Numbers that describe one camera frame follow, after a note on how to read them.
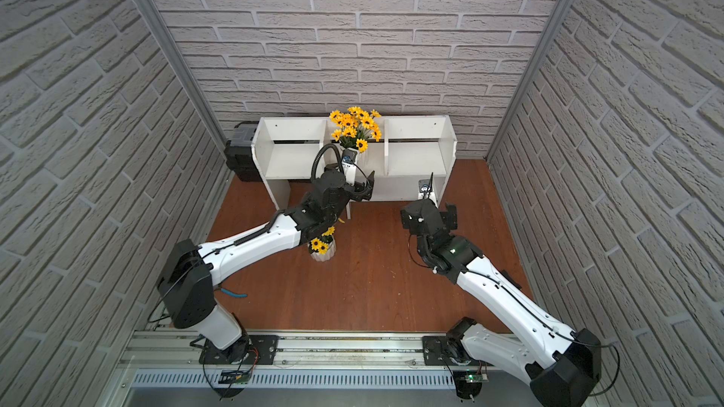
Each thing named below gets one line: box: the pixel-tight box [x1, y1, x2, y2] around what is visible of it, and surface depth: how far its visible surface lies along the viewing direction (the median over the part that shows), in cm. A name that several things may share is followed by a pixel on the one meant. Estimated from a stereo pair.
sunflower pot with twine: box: [329, 106, 383, 165], surface depth 76 cm
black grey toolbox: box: [224, 120, 262, 183], surface depth 102 cm
